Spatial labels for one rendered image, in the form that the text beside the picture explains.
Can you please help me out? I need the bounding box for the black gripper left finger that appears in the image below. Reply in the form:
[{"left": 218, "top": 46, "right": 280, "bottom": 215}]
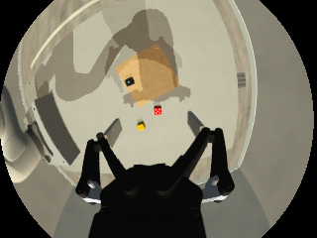
[{"left": 75, "top": 118, "right": 139, "bottom": 205}]

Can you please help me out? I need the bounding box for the tan square mat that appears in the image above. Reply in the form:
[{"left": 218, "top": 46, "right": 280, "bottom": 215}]
[{"left": 115, "top": 43, "right": 181, "bottom": 107}]

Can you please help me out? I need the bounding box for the yellow die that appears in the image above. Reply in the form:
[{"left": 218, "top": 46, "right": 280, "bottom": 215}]
[{"left": 137, "top": 122, "right": 146, "bottom": 131}]

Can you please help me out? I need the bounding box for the red die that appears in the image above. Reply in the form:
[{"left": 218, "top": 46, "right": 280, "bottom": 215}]
[{"left": 155, "top": 106, "right": 161, "bottom": 115}]

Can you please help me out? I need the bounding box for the black die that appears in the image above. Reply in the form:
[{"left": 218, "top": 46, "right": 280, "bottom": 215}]
[{"left": 125, "top": 77, "right": 135, "bottom": 87}]

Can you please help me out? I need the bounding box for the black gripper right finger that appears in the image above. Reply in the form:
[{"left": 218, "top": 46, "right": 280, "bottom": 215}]
[{"left": 155, "top": 111, "right": 235, "bottom": 203}]

